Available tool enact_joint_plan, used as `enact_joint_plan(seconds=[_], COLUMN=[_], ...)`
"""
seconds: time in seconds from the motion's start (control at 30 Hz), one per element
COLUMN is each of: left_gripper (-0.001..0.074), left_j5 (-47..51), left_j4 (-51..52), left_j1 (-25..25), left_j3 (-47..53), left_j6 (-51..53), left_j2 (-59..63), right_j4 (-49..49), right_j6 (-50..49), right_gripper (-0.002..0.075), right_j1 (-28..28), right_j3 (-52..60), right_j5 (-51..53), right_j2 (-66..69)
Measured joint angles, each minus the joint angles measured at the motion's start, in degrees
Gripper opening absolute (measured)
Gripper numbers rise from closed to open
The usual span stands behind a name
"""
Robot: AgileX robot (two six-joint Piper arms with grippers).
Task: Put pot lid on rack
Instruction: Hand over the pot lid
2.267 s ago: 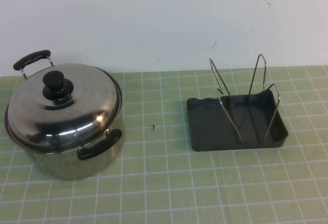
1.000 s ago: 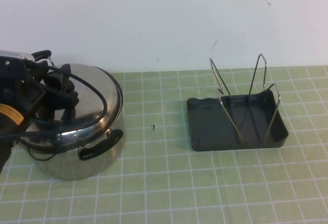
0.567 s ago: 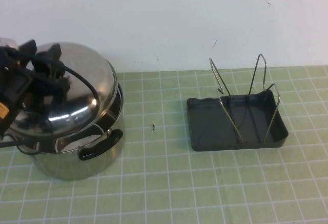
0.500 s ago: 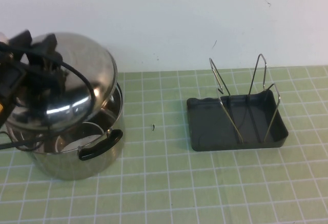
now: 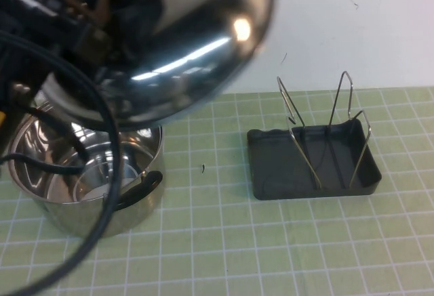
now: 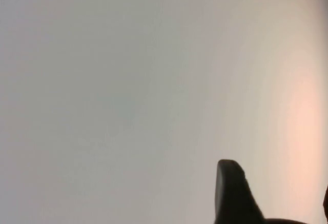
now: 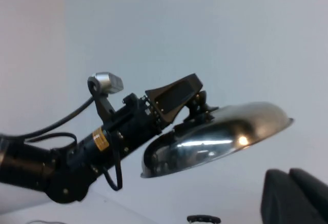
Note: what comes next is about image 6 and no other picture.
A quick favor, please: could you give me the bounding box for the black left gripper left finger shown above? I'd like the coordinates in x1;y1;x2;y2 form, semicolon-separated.
214;159;266;224

